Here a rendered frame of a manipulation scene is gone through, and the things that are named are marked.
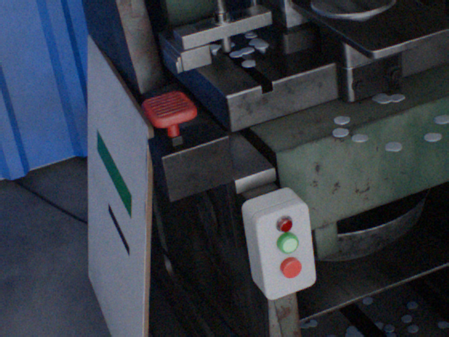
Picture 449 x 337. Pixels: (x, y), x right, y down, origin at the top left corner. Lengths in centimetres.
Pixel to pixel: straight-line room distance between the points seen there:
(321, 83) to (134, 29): 41
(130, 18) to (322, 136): 48
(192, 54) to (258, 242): 35
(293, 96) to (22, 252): 119
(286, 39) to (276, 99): 11
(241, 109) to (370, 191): 23
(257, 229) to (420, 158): 33
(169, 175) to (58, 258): 115
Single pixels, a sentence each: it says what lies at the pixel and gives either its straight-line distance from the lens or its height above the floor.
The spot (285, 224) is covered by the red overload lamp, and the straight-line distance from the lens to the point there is 124.
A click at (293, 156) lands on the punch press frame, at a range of 135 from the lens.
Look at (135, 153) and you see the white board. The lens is 169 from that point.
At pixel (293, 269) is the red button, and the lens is 128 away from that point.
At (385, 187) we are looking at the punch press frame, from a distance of 145.
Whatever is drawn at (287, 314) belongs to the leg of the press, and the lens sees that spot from 141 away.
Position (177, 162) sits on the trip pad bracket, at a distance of 126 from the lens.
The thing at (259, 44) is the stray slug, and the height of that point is 71.
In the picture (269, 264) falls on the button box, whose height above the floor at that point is 55.
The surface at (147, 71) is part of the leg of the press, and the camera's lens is 170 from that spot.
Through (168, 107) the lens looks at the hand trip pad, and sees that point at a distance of 124.
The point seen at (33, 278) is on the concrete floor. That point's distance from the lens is 234.
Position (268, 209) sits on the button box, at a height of 63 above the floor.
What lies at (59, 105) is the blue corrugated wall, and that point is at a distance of 271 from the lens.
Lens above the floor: 130
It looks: 30 degrees down
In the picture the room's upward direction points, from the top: 9 degrees counter-clockwise
